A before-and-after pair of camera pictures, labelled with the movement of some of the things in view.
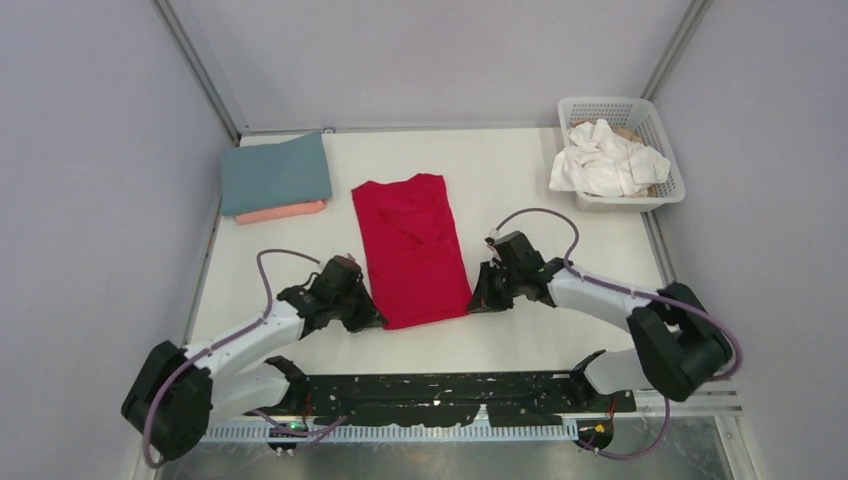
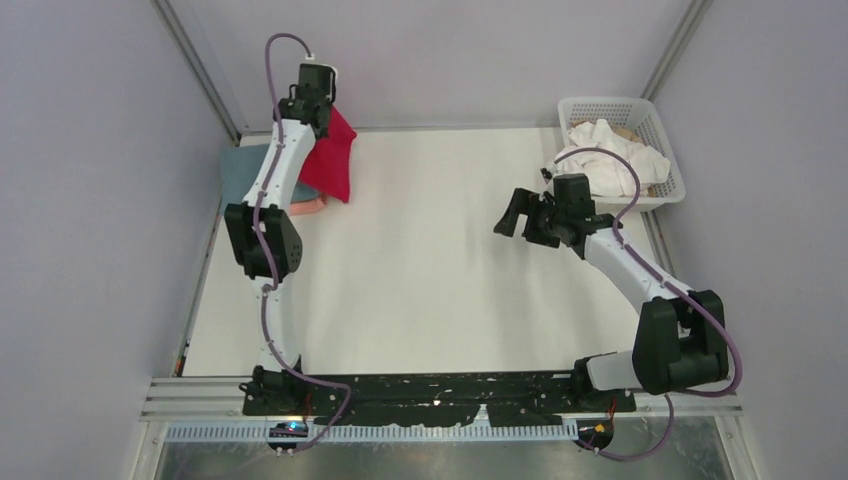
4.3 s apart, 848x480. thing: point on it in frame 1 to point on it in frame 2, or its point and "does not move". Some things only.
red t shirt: (412, 250) to (327, 165)
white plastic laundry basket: (636, 121) does not move
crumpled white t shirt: (602, 161) does not move
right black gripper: (485, 299) to (528, 203)
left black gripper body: (354, 308) to (331, 99)
